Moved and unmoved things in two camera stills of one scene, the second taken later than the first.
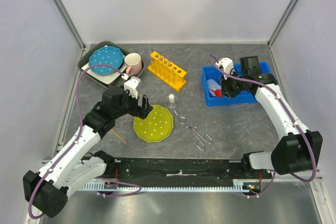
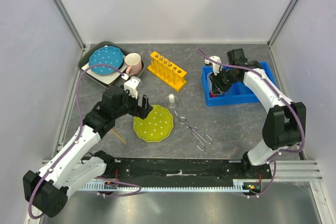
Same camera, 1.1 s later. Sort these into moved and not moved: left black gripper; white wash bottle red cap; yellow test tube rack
Moved: white wash bottle red cap
Not moved: yellow test tube rack; left black gripper
